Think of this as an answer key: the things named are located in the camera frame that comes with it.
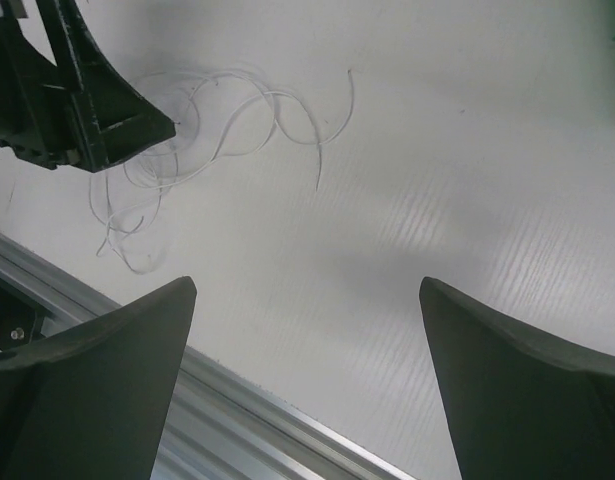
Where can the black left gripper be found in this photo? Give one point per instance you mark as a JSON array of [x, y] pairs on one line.
[[77, 111]]

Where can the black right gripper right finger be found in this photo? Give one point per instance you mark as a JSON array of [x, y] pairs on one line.
[[520, 403]]

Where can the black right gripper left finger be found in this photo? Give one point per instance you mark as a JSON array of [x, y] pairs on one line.
[[91, 402]]

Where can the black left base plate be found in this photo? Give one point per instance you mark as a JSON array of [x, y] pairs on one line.
[[21, 318]]

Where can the aluminium mounting rail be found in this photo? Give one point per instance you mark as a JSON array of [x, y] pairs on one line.
[[219, 425]]

